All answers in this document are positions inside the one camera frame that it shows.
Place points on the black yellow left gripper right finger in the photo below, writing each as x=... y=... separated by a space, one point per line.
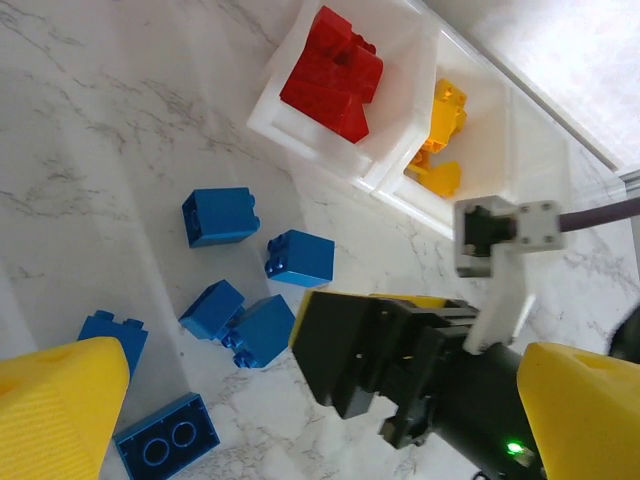
x=585 y=415

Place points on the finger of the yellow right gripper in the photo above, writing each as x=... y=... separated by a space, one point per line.
x=345 y=350
x=430 y=307

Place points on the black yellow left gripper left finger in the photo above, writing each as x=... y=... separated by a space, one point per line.
x=55 y=415

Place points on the blue lego brick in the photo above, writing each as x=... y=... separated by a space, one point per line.
x=302 y=257
x=165 y=440
x=212 y=310
x=222 y=217
x=262 y=330
x=112 y=340

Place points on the yellow lego brick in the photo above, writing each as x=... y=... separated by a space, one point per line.
x=442 y=180
x=425 y=157
x=445 y=122
x=450 y=92

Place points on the red lego brick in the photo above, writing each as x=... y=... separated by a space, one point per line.
x=312 y=85
x=367 y=75
x=330 y=35
x=347 y=120

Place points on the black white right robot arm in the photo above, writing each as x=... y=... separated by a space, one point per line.
x=627 y=335

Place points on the white plastic bin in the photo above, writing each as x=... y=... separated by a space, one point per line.
x=485 y=125
x=290 y=130
x=540 y=165

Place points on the white right camera mount bracket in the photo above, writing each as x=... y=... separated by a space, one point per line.
x=505 y=300

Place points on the aluminium frame post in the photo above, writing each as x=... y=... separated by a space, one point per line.
x=631 y=182

